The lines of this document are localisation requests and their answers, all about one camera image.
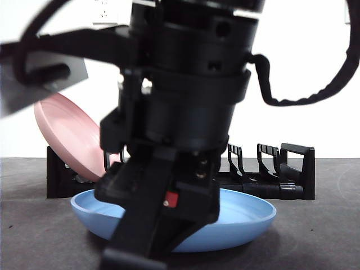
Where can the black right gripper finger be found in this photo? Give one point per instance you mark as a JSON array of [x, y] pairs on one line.
[[177, 230]]

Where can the blue round plate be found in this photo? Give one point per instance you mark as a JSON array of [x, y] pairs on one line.
[[242, 213]]

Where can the pink round plate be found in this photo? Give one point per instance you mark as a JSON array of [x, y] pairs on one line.
[[67, 132]]

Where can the black plastic dish rack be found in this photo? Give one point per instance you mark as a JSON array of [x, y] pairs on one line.
[[306, 174]]

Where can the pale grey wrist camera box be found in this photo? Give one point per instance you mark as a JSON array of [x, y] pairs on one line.
[[11, 95]]

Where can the white wall socket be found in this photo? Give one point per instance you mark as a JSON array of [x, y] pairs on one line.
[[104, 12]]

